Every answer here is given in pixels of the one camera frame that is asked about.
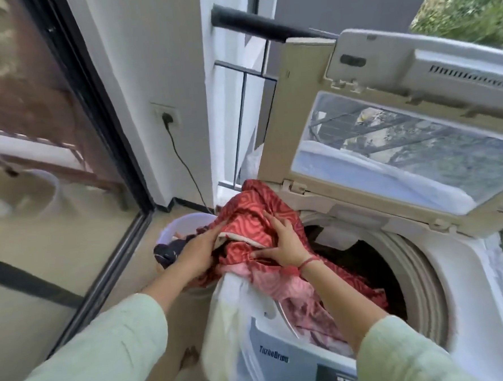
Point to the person's right hand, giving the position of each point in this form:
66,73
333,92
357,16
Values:
283,244

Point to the person's left hand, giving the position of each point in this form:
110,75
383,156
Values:
195,250

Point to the person's right thumb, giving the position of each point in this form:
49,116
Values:
264,253

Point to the person's left fingers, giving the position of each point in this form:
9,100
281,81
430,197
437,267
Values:
218,235

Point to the person's right middle finger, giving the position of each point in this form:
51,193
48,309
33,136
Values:
284,226

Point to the red patterned cloth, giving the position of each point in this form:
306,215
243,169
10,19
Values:
258,238

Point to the person's right forearm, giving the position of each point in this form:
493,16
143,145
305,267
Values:
379,329

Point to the person's left forearm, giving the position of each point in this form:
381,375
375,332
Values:
91,351

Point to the white laundry basket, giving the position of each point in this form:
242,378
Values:
182,239

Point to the red thread wristband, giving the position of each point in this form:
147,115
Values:
309,262

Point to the dark clothes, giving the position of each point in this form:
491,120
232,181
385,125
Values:
172,250

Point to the white plastic machine cover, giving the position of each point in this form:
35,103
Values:
235,338

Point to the white top-load washing machine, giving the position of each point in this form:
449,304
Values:
368,300

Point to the washing machine lid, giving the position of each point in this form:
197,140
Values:
392,133

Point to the black metal railing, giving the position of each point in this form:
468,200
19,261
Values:
252,69

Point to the glass sliding door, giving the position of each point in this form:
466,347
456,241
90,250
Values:
49,145

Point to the green plants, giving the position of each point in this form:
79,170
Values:
465,5

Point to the wall power socket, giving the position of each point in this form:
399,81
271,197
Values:
166,115

